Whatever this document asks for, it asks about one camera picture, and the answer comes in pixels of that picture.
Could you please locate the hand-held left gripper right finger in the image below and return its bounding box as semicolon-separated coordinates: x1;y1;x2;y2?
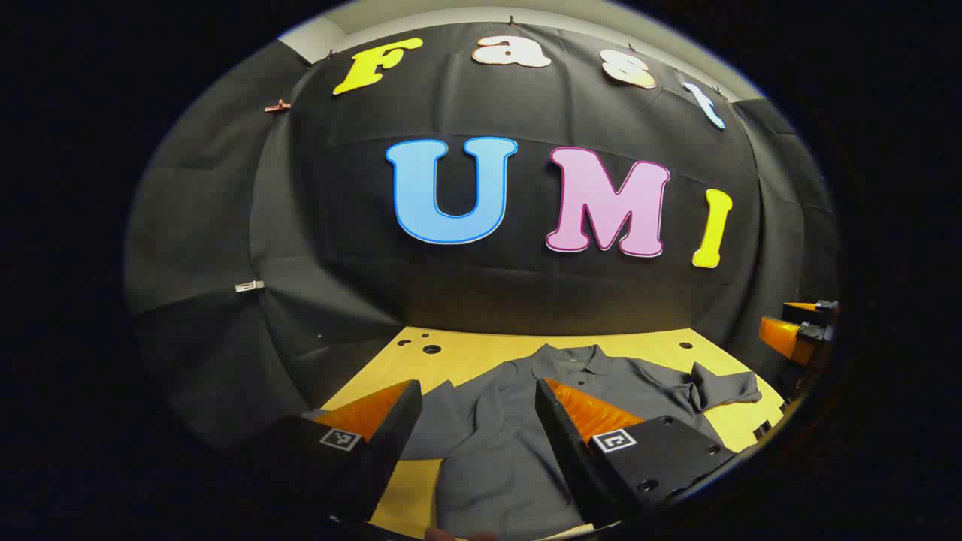
534;377;739;528

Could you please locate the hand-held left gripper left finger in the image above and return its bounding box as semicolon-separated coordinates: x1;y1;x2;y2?
224;379;424;527

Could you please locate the grey polo shirt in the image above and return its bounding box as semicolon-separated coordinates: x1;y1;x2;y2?
301;343;764;541

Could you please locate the black backdrop cloth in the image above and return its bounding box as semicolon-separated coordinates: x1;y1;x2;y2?
124;21;841;452

